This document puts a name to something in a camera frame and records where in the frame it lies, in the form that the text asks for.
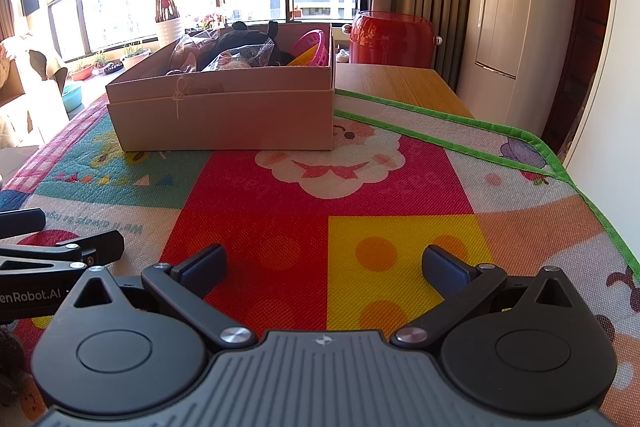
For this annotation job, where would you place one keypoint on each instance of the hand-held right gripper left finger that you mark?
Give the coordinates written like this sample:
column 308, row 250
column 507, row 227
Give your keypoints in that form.
column 200, row 268

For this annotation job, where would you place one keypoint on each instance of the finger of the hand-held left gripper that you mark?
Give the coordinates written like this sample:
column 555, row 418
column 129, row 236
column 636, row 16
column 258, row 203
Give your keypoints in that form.
column 22, row 223
column 102, row 247

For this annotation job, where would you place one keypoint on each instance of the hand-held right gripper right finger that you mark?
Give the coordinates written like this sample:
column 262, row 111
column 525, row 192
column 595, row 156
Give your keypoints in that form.
column 446, row 269

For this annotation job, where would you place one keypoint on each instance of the cardboard box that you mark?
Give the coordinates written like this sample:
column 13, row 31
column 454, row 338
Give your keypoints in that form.
column 225, row 122

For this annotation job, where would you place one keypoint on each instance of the colourful printed play mat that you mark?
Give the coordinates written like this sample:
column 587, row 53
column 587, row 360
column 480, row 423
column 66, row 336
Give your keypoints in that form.
column 310, row 227

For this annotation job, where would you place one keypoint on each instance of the beige sofa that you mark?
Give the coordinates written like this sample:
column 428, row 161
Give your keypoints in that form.
column 25, row 97

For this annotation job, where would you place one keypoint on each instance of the teal bowl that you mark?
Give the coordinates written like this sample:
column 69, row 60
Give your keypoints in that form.
column 72, row 98

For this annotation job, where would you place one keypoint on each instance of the small plant pot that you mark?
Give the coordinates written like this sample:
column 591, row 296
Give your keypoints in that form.
column 81, row 72

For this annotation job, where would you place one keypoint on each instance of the dark dish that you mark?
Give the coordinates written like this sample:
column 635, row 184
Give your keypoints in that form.
column 113, row 67

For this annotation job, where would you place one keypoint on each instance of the long planter box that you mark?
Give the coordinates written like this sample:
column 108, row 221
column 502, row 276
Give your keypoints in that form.
column 135, row 56

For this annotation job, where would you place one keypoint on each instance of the brown bread packet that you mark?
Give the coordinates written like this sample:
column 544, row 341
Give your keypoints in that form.
column 235, row 61

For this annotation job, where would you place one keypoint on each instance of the clear plastic packet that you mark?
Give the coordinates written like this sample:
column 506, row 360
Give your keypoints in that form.
column 184, row 53

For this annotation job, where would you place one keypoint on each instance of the red bucket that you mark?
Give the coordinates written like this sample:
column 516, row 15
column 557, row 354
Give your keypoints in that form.
column 390, row 42

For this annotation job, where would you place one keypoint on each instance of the black plush toy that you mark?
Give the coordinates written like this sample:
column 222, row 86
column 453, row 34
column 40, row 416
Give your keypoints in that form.
column 245, row 38

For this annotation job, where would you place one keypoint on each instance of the small white figurine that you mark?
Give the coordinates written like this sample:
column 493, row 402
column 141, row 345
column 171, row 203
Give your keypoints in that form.
column 342, row 56

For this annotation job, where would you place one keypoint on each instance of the small flower pot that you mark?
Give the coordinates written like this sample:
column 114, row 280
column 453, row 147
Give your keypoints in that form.
column 207, row 21

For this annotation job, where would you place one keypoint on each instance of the pink plastic basket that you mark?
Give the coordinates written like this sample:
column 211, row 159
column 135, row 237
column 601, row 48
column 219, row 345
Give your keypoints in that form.
column 315, row 44

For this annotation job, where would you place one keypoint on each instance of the white standing air conditioner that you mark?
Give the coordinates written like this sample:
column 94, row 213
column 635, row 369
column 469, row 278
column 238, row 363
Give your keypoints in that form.
column 510, row 7

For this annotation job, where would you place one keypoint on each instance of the dark red wooden door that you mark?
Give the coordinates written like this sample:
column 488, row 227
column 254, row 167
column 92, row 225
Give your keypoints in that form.
column 585, row 32

